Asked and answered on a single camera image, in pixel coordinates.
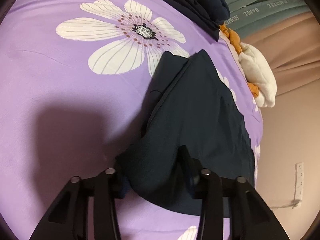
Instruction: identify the purple floral bed sheet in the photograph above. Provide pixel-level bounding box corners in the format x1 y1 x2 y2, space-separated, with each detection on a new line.
1 0 263 239

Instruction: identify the white wall power strip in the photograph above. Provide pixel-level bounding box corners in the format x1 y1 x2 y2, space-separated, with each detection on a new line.
295 163 304 207

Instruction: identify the dark navy jacket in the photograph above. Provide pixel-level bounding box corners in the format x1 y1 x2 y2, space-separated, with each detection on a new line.
116 50 254 216

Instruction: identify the folded navy garment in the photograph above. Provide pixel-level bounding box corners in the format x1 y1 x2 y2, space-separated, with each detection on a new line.
163 0 230 41

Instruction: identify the pink curtain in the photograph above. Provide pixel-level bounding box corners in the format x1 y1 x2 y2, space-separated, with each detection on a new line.
240 11 319 94

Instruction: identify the white orange plush toy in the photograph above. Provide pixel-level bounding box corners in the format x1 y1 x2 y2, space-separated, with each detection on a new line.
219 25 277 108

